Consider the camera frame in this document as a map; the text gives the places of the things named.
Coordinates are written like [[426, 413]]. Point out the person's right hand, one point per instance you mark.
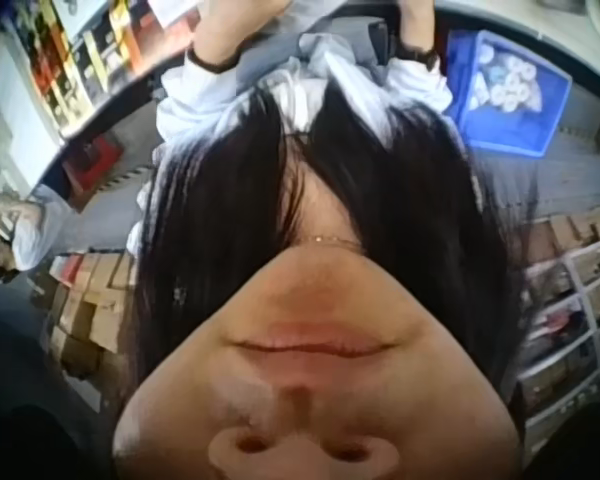
[[416, 22]]

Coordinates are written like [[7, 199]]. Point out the person's left hand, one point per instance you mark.
[[240, 27]]

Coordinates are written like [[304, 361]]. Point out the black wrist band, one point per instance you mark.
[[211, 64], [422, 54]]

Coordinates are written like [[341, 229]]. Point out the white paper packet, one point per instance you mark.
[[172, 10]]

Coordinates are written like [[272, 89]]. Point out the heap of white tape rolls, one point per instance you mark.
[[510, 82]]

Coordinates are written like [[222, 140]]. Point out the blue plastic crate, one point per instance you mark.
[[540, 125]]

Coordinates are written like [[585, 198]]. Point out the shelf of colourful boxes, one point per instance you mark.
[[80, 55]]

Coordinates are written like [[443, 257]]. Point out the red box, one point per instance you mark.
[[92, 162]]

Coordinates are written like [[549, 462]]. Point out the heap of cardboard boxes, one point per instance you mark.
[[90, 310]]

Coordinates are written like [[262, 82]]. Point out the white rack with cardboard boxes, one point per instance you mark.
[[570, 320]]

